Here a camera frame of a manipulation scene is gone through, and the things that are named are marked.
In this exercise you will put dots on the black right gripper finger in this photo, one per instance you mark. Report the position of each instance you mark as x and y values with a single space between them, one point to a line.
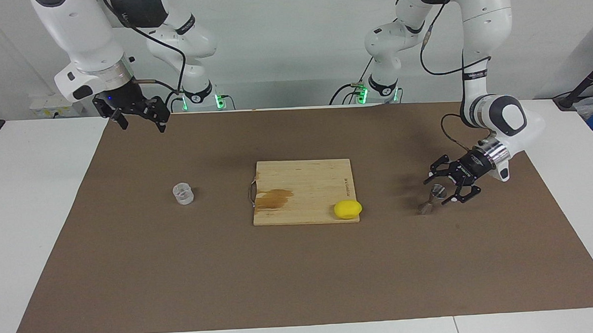
119 118
159 112

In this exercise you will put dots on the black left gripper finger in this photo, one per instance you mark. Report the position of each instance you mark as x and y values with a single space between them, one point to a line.
439 169
465 194

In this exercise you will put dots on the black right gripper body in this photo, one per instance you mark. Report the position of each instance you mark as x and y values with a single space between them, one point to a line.
124 99

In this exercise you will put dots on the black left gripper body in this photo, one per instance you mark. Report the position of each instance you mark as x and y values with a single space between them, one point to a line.
474 166

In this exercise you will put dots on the metal double jigger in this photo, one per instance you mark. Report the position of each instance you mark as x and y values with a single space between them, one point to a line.
432 200

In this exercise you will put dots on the small clear glass cup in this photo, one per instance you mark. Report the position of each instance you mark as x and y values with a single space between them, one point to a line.
183 194

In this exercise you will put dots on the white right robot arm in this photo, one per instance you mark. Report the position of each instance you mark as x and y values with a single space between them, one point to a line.
82 36

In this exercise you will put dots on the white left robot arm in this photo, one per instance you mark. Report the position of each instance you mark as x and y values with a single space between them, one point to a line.
486 17

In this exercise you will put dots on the yellow lemon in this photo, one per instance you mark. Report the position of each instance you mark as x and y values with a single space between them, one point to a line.
348 209

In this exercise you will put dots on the clear plastic bag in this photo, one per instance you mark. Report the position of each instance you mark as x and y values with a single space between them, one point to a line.
588 107

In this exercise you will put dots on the wooden cutting board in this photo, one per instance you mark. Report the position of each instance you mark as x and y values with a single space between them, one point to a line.
307 195

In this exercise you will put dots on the black tripod leg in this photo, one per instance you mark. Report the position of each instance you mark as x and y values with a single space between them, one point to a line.
587 82

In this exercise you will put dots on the brown paper table mat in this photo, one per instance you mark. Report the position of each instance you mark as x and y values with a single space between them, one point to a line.
281 285

